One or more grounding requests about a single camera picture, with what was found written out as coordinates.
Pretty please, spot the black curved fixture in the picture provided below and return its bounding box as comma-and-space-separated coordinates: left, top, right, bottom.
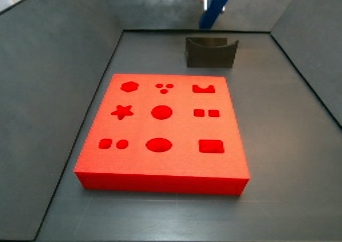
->
186, 37, 240, 68

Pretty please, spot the blue rectangular block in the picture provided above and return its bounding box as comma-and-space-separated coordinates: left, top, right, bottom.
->
200, 0, 224, 29

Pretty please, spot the red shape-sorting board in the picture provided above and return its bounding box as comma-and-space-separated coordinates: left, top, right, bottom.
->
74, 74, 250, 195

